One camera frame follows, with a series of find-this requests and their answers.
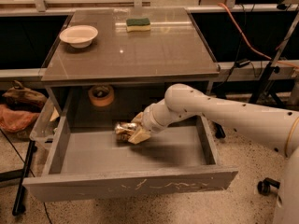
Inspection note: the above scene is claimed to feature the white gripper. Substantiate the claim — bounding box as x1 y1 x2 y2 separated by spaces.
128 105 164 145

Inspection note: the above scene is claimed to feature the orange drink can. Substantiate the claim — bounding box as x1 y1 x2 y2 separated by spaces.
114 122 137 142

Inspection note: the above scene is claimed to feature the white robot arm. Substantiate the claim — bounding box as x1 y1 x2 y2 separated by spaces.
129 84 299 224

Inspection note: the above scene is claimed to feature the grey cabinet with glossy top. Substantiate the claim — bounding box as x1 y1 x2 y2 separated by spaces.
42 7 218 119

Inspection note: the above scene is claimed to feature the grey open top drawer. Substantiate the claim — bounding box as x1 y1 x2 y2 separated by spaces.
22 83 239 203

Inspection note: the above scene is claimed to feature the roll of masking tape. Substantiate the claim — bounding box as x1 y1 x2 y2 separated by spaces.
88 85 114 107

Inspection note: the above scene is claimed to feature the clear plastic bin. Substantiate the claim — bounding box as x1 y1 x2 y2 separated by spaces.
30 99 60 150

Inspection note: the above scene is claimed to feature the green yellow sponge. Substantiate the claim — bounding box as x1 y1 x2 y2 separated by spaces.
126 18 150 32

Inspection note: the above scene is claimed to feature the white bowl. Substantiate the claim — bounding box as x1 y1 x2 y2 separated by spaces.
59 25 98 49

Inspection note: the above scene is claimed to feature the black power adapter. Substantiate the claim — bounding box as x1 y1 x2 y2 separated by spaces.
235 59 250 68

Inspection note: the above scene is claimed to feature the orange cloth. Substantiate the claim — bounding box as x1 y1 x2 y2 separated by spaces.
0 105 39 133

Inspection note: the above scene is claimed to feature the brown bag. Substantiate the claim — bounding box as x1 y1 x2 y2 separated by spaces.
3 80 47 112

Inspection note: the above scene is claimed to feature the black office chair base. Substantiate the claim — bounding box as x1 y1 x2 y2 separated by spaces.
257 177 280 196

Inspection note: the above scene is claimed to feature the black stand leg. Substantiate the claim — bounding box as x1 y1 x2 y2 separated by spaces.
12 140 36 217

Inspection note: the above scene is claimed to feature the orange cable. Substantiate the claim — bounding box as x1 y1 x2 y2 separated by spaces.
217 2 299 69

